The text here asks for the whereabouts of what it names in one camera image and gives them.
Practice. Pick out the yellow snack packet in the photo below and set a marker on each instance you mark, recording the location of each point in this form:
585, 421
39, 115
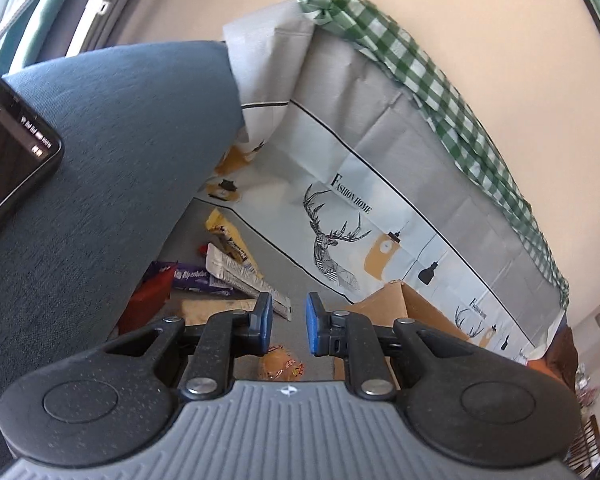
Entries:
220, 225

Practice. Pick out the red snack packet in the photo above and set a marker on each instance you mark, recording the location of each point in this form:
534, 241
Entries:
147, 301

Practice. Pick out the tan snack packet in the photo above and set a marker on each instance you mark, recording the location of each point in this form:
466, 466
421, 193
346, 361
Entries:
205, 310

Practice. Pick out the long silver snack packet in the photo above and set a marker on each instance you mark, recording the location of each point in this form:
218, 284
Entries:
235, 272

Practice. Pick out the green checked cloth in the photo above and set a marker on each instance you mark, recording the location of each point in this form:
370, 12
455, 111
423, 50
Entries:
430, 85

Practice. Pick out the black smartphone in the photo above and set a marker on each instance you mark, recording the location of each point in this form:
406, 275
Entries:
10, 160

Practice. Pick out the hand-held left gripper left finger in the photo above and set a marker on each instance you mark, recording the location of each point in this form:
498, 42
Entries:
264, 321

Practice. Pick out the teal curtain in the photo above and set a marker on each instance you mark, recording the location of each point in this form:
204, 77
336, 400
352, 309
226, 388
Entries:
55, 5

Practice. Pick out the brown cardboard box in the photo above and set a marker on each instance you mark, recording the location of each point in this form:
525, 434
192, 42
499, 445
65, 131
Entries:
422, 306

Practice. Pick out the purple chocolate bar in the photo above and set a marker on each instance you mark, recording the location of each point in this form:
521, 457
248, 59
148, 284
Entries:
190, 276

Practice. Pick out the round orange snack packet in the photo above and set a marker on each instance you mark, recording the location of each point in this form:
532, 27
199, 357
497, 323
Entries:
277, 362

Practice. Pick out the white window frame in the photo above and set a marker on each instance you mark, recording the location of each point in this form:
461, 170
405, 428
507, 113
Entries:
107, 5

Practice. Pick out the grey deer print sheet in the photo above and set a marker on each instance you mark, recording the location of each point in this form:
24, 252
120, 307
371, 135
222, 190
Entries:
380, 170

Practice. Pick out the dark brown furniture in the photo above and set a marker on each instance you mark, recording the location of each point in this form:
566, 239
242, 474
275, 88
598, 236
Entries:
566, 355

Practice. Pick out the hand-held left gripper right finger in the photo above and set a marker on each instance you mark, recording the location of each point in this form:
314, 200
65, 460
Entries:
312, 325

